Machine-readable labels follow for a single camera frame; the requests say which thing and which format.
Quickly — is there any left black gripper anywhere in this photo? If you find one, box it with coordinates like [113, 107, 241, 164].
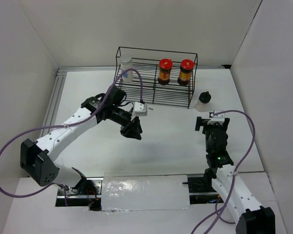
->
[109, 105, 142, 140]

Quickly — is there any black cap spice bottle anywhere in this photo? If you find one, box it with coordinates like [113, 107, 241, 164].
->
[195, 91, 211, 112]

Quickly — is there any red lid sauce jar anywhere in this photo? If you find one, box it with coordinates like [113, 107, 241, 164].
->
[177, 59, 194, 86]
[158, 58, 173, 85]

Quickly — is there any silver lid blue label jar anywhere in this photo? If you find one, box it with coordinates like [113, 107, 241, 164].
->
[120, 55, 133, 82]

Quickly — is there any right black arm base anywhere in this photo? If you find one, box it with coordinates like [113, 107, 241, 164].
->
[182, 168, 223, 205]

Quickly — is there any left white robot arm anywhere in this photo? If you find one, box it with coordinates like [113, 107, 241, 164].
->
[20, 87, 147, 195]

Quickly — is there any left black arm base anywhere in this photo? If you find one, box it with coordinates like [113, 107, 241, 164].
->
[55, 177, 104, 211]

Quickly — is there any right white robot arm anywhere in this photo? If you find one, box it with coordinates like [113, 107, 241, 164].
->
[195, 116, 276, 234]

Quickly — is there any reflective foil sheet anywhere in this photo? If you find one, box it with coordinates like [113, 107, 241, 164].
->
[101, 175, 190, 211]

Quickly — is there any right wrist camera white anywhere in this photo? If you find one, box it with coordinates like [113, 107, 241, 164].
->
[209, 110, 225, 124]

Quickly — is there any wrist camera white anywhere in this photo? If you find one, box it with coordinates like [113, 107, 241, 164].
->
[133, 102, 147, 117]
[209, 110, 225, 124]

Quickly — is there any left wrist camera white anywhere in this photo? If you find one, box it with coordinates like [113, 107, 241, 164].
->
[133, 102, 147, 117]

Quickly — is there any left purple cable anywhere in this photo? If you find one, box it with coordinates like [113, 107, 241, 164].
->
[0, 68, 145, 208]

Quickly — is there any purple cable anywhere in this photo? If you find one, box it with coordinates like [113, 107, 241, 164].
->
[0, 68, 145, 208]
[191, 109, 256, 234]

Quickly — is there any black wire rack shelf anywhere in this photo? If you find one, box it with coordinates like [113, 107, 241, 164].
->
[114, 46, 198, 108]

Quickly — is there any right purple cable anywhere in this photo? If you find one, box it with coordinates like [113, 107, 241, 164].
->
[191, 109, 256, 234]

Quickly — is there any aluminium extrusion frame rail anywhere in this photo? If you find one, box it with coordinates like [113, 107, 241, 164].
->
[27, 65, 231, 177]

